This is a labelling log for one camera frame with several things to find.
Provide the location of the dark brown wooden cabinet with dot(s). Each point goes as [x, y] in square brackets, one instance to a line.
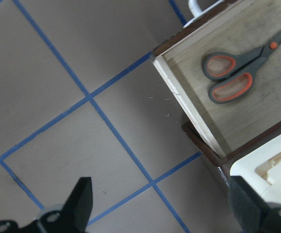
[222, 165]

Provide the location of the light wooden drawer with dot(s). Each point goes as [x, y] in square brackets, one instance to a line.
[236, 27]

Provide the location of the white drawer handle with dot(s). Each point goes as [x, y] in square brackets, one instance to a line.
[197, 12]

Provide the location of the cream plastic bin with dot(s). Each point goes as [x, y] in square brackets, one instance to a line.
[261, 169]

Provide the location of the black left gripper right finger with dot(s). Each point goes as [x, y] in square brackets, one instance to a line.
[249, 209]

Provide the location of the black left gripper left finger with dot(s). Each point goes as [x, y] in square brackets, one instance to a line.
[76, 211]

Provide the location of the grey orange scissors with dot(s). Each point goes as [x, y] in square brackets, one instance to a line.
[236, 73]

